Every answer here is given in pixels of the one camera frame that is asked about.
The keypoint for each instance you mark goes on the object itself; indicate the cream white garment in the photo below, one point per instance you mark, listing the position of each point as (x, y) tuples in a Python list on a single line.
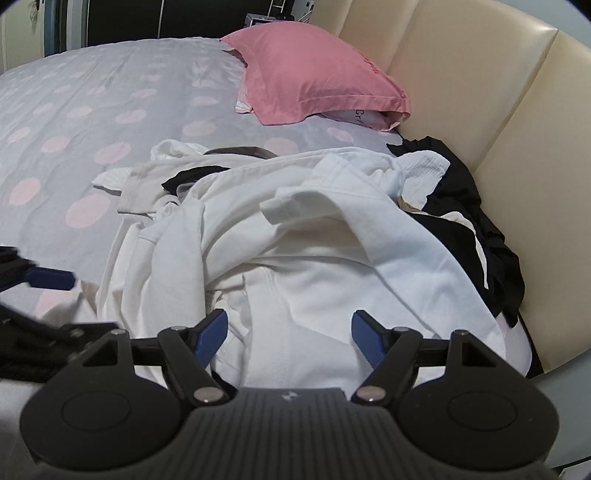
[(139, 188)]

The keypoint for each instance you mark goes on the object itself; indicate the black sliding wardrobe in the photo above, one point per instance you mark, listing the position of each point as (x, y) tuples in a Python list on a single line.
[(78, 24)]

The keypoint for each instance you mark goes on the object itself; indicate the grey pink-dotted bed sheet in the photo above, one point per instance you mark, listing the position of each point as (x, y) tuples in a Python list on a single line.
[(68, 118)]

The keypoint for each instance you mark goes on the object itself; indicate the white bedside table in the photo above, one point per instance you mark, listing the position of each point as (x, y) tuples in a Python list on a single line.
[(252, 19)]

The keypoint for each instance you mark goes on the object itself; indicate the beige padded headboard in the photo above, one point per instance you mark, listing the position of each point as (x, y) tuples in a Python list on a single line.
[(510, 96)]

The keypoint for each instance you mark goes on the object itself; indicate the grey and black garment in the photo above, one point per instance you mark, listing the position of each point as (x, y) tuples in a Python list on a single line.
[(192, 175)]

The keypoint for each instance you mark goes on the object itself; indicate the black garment by headboard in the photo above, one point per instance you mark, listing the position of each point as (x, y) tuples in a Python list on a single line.
[(453, 213)]

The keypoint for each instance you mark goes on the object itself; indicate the pink pillow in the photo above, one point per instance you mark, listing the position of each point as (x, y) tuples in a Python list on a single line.
[(295, 70)]

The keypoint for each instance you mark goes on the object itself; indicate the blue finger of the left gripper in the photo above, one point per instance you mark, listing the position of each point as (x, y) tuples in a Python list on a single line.
[(51, 279)]

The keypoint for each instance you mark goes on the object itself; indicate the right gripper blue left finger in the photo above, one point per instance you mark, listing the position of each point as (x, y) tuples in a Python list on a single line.
[(187, 352)]

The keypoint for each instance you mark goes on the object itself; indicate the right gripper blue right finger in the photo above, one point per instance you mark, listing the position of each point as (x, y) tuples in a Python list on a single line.
[(392, 355)]

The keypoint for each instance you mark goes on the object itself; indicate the white t-shirt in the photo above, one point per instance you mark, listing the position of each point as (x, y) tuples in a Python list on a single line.
[(290, 248)]

